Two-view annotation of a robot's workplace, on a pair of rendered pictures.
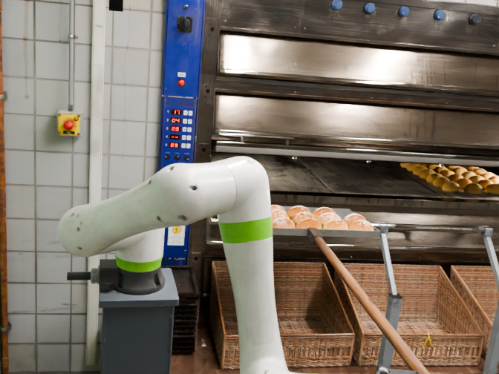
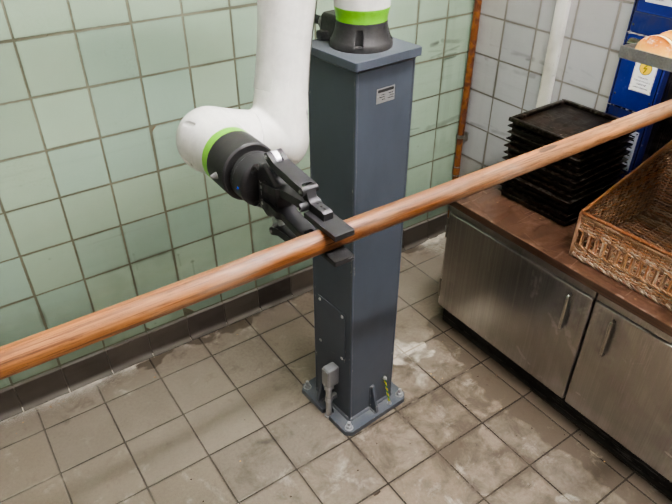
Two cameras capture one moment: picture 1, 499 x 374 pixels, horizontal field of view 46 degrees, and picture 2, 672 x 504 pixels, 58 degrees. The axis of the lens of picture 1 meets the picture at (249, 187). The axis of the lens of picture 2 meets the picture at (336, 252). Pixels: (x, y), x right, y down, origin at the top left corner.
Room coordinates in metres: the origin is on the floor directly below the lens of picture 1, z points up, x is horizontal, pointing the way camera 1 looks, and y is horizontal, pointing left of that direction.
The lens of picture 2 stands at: (0.84, -1.02, 1.61)
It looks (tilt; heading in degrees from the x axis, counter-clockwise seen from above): 35 degrees down; 66
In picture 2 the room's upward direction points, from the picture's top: straight up
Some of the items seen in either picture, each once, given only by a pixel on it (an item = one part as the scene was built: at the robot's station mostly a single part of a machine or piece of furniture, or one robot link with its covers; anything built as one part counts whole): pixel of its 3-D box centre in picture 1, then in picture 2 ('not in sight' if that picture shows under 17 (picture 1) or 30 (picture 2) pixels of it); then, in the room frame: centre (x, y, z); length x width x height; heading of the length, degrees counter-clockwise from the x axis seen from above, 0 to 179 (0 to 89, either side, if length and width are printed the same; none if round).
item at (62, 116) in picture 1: (70, 123); not in sight; (2.40, 0.77, 1.46); 0.10 x 0.07 x 0.10; 101
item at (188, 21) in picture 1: (185, 18); not in sight; (2.48, 0.32, 1.92); 0.06 x 0.04 x 0.11; 101
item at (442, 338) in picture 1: (402, 311); not in sight; (2.46, -0.76, 0.72); 0.56 x 0.49 x 0.28; 100
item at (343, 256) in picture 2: not in sight; (329, 247); (1.09, -0.43, 1.18); 0.07 x 0.03 x 0.01; 101
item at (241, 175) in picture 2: not in sight; (267, 186); (1.06, -0.28, 1.19); 0.09 x 0.07 x 0.08; 101
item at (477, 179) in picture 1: (459, 175); not in sight; (3.27, -1.18, 1.21); 0.61 x 0.48 x 0.06; 11
